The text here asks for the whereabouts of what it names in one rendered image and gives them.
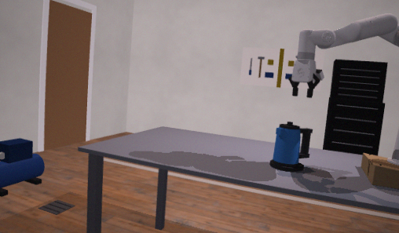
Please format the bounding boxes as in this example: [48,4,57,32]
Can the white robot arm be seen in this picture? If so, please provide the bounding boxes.
[296,13,399,166]

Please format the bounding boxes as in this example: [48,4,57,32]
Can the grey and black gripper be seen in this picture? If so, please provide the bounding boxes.
[288,59,320,98]

